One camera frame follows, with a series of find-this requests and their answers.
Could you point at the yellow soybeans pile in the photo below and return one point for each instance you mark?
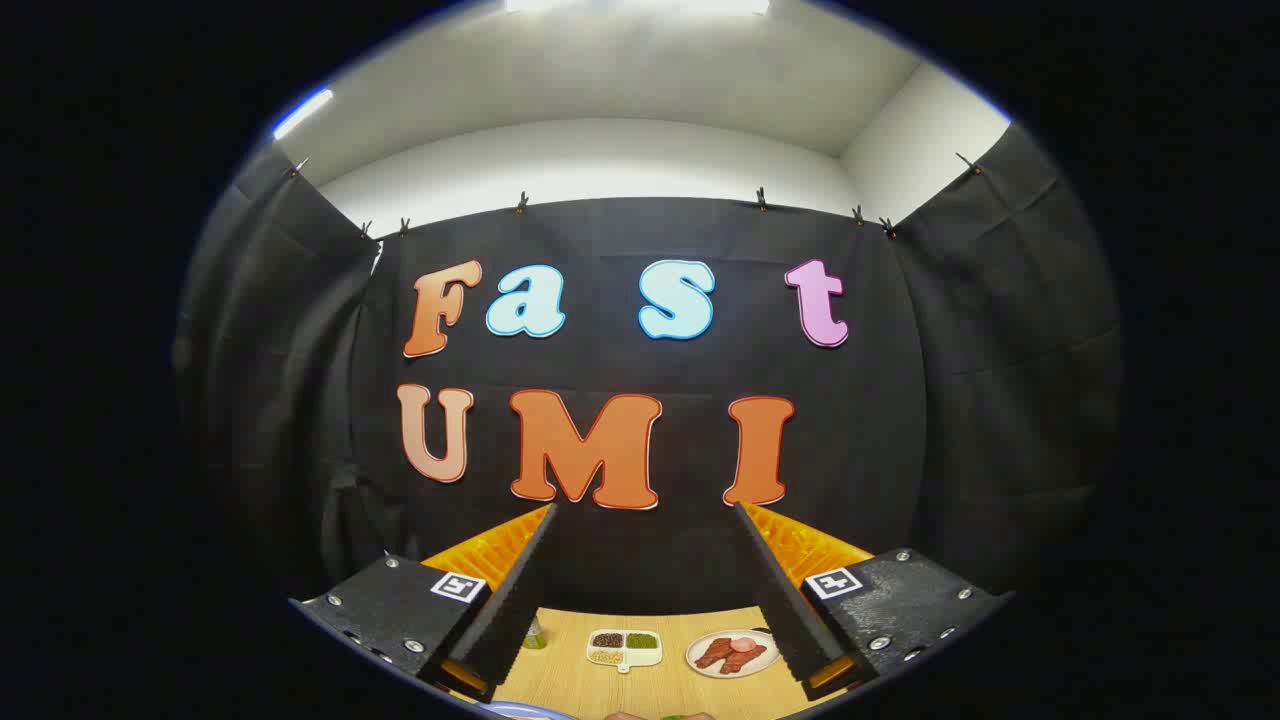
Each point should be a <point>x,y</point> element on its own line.
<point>606,657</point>

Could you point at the red sausage slice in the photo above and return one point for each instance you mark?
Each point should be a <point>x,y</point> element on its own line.
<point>743,645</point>

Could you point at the green label metal bottle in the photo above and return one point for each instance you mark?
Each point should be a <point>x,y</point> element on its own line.
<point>535,637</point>

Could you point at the brown meat slice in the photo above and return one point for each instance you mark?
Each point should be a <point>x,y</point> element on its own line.
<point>712,655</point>
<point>748,658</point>

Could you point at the row of black cloth clips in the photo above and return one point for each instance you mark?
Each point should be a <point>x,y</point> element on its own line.
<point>761,198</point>

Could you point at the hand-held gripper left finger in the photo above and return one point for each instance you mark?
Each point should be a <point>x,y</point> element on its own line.
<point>515,600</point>

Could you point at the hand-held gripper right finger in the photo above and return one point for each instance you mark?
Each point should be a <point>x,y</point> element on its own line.
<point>780,600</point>

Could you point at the blue round plate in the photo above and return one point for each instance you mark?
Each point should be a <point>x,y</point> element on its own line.
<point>520,712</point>

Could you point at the white divided dish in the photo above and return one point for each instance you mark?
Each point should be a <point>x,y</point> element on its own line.
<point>640,655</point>

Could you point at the green mung beans pile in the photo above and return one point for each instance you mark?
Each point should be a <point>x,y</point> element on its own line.
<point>641,640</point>

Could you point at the dark red beans pile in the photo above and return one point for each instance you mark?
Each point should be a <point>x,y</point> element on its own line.
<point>607,640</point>

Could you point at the white oval meat plate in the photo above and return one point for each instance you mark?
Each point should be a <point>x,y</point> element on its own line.
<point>700,665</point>

